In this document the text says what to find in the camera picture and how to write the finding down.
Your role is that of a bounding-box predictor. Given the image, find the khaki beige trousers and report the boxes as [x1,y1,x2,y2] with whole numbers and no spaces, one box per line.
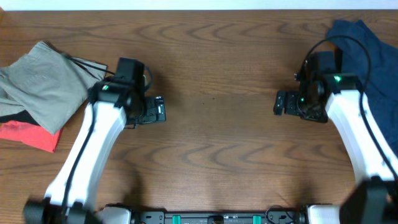
[1,42,107,134]

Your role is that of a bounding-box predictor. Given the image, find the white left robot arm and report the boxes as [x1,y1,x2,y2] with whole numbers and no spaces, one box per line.
[23,82,166,223]

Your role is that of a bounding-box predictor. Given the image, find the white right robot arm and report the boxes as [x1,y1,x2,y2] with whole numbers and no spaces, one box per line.
[273,73,397,223]

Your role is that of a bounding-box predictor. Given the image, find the dark blue garment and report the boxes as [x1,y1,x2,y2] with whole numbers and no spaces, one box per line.
[326,20,397,153]

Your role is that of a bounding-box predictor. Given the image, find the red folded garment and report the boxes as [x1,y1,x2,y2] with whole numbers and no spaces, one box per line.
[1,121,62,153]

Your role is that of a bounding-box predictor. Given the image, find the black folded garment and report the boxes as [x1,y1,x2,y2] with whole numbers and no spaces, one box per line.
[0,110,39,126]

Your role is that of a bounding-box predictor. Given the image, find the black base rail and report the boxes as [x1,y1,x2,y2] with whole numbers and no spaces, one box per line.
[90,203,343,224]

